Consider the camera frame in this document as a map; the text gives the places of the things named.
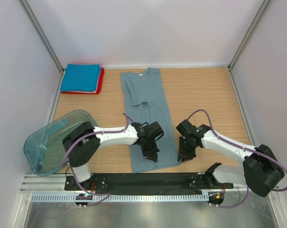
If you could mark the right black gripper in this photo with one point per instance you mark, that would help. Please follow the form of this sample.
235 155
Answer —
182 152

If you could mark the folded blue t shirt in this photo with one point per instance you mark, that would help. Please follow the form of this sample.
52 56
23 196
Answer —
81 78

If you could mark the aluminium frame post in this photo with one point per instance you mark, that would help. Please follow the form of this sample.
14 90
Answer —
250 31
39 30

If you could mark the left aluminium frame post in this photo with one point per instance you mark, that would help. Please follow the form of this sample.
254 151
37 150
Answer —
39 30

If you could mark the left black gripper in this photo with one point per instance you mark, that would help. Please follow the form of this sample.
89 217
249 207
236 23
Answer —
152 154

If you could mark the folded red t shirt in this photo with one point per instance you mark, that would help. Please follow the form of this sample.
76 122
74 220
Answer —
95 92

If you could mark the translucent teal plastic basket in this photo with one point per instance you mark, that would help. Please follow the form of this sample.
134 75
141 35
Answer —
44 149

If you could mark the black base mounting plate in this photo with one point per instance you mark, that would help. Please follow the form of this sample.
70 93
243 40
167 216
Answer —
149 184

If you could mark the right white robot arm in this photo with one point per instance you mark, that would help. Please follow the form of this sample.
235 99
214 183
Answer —
257 168

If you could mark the right aluminium frame post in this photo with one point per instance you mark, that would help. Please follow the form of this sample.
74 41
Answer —
250 31

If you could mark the aluminium extrusion rail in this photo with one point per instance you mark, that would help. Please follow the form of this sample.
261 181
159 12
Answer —
53 182

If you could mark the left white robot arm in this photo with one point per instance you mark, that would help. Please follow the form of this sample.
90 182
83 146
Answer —
84 141

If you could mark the grey-blue t shirt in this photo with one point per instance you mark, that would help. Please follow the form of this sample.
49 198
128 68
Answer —
145 101

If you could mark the slotted grey cable duct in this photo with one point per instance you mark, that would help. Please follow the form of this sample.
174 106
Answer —
78 198

